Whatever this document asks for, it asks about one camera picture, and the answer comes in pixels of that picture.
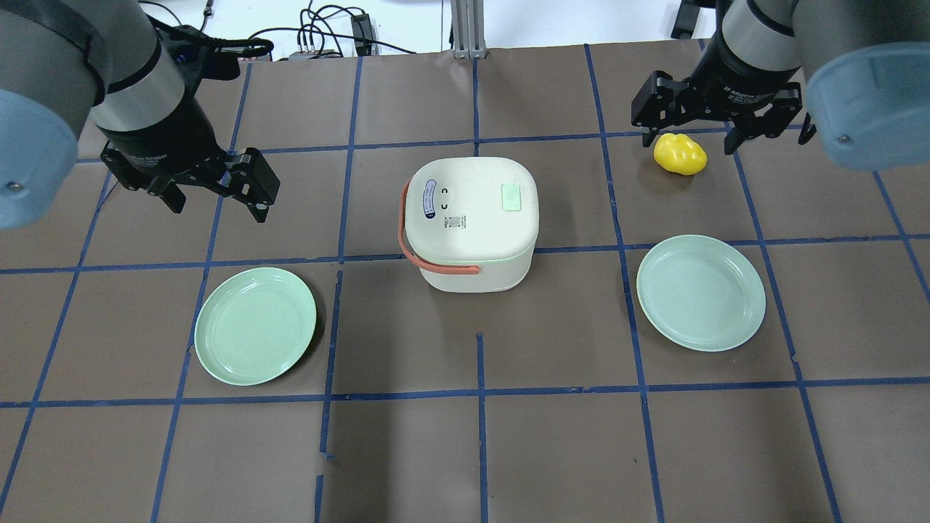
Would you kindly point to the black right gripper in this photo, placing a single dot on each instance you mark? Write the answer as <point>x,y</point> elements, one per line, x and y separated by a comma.
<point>740,78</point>

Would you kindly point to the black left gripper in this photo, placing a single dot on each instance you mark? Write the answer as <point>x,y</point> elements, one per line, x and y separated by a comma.
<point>161,133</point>

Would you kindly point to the white rice cooker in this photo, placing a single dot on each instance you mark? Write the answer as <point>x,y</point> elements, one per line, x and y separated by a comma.
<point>470,225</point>

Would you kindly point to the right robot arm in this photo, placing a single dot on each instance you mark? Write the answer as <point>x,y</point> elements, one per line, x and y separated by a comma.
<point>858,69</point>

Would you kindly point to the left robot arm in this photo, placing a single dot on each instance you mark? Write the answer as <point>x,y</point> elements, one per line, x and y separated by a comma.
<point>69,63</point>

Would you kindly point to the yellow toy bell pepper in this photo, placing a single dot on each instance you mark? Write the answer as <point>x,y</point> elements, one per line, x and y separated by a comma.
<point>679,154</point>

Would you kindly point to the green plate left side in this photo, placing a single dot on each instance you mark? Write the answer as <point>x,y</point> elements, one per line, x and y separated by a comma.
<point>255,326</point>

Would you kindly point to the green plate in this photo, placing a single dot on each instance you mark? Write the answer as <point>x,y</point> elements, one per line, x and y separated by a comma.
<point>701,293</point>
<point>255,326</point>

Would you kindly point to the green plate right side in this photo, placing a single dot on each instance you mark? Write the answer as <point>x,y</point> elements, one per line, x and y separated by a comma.
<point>701,293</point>

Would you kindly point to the black power adapter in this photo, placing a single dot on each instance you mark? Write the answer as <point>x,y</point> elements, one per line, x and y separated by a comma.
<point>362,30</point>

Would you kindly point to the aluminium frame post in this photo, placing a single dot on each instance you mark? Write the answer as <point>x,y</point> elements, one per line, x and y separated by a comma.
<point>468,30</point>

